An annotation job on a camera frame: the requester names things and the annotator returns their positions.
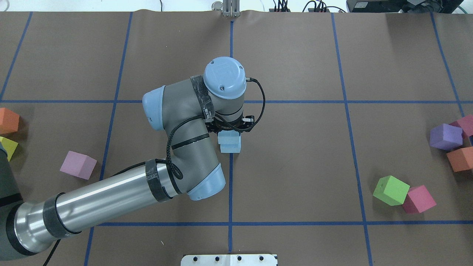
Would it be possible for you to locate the orange foam block right side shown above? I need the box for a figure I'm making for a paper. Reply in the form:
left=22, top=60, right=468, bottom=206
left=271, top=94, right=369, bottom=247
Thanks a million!
left=446, top=147, right=473, bottom=172

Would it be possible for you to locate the metal clamp at table edge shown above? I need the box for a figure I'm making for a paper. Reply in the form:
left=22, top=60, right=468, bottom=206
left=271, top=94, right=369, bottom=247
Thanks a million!
left=211, top=0, right=241, bottom=17

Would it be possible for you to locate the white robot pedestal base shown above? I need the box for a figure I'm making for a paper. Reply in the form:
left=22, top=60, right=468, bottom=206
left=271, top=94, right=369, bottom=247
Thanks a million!
left=180, top=254, right=279, bottom=266

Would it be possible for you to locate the magenta foam block near bin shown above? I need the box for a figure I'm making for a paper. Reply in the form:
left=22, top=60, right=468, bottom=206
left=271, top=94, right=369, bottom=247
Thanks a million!
left=449, top=115, right=473, bottom=139

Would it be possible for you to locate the purple foam block right side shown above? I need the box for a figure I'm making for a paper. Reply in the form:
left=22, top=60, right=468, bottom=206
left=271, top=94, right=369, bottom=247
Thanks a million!
left=429, top=123, right=463, bottom=150

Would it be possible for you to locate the light pink foam block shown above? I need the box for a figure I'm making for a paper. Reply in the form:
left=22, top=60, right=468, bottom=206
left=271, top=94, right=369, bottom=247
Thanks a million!
left=60, top=150, right=97, bottom=180

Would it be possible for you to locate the yellow foam block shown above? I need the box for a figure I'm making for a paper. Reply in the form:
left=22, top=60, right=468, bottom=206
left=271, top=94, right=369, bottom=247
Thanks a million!
left=0, top=137, right=18, bottom=161

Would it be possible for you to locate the light blue foam block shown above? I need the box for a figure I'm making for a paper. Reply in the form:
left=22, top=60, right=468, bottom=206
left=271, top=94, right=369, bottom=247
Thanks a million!
left=220, top=144, right=241, bottom=154
left=218, top=131, right=241, bottom=145

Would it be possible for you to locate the pink foam block by green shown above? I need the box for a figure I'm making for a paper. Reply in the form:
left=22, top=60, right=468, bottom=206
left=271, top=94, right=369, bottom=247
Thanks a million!
left=402, top=185, right=436, bottom=214

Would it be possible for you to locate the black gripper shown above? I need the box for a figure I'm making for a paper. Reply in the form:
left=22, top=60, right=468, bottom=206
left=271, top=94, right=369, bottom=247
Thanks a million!
left=205, top=111, right=255, bottom=133

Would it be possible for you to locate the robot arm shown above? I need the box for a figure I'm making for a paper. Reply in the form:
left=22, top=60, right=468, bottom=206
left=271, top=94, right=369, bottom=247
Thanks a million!
left=1, top=56, right=262, bottom=261

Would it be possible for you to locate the orange foam block left side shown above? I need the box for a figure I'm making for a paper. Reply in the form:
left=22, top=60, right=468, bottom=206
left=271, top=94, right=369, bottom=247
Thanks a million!
left=0, top=108, right=20, bottom=134

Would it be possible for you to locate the orange foam block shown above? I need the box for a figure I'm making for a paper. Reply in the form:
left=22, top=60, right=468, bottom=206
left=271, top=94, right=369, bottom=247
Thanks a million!
left=446, top=147, right=473, bottom=172
left=0, top=108, right=20, bottom=134

